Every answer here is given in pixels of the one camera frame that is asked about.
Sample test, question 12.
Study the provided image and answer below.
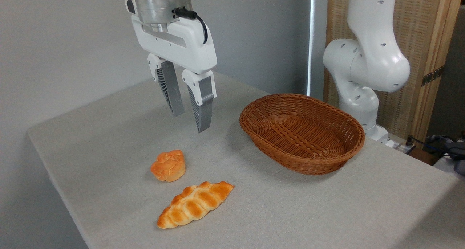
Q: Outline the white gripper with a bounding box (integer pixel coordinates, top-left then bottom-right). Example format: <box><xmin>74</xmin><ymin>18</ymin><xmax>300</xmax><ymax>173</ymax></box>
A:
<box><xmin>131</xmin><ymin>15</ymin><xmax>218</xmax><ymax>133</ymax></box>

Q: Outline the brown oval wicker basket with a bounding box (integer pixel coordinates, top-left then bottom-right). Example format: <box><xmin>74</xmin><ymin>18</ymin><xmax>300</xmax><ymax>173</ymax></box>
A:
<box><xmin>239</xmin><ymin>93</ymin><xmax>365</xmax><ymax>176</ymax></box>

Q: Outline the white power strip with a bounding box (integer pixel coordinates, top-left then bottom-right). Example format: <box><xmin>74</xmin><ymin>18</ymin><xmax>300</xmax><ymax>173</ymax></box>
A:
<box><xmin>385</xmin><ymin>138</ymin><xmax>415</xmax><ymax>154</ymax></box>

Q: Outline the grey tablecloth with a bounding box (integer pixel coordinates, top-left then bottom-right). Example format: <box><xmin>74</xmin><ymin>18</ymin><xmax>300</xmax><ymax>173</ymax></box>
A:
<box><xmin>26</xmin><ymin>70</ymin><xmax>465</xmax><ymax>249</ymax></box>

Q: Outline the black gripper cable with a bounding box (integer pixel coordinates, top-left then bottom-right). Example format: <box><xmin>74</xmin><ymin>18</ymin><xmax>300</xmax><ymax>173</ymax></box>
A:
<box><xmin>174</xmin><ymin>8</ymin><xmax>209</xmax><ymax>45</ymax></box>

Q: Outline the black plug with cable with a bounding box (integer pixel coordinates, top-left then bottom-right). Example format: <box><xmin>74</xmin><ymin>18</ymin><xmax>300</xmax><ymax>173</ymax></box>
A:
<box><xmin>404</xmin><ymin>134</ymin><xmax>451</xmax><ymax>152</ymax></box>

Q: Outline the wooden rattan folding screen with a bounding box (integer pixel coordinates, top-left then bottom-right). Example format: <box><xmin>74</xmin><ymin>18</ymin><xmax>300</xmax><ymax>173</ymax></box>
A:
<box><xmin>323</xmin><ymin>0</ymin><xmax>465</xmax><ymax>144</ymax></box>

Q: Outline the metal screen hinge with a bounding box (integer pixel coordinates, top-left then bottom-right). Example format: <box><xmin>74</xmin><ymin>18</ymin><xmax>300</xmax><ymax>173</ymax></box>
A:
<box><xmin>421</xmin><ymin>66</ymin><xmax>444</xmax><ymax>87</ymax></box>

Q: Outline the dark grey device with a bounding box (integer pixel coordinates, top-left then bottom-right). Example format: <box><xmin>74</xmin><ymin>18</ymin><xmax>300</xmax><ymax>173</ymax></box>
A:
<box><xmin>444</xmin><ymin>140</ymin><xmax>465</xmax><ymax>177</ymax></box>

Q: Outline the long braided bread loaf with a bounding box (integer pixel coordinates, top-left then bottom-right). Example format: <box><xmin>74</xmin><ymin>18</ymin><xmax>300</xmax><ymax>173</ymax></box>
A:
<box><xmin>157</xmin><ymin>181</ymin><xmax>235</xmax><ymax>229</ymax></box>

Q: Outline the round orange bread roll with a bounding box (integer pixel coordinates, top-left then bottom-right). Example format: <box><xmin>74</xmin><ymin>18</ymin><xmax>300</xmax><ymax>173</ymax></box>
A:
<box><xmin>150</xmin><ymin>150</ymin><xmax>186</xmax><ymax>182</ymax></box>

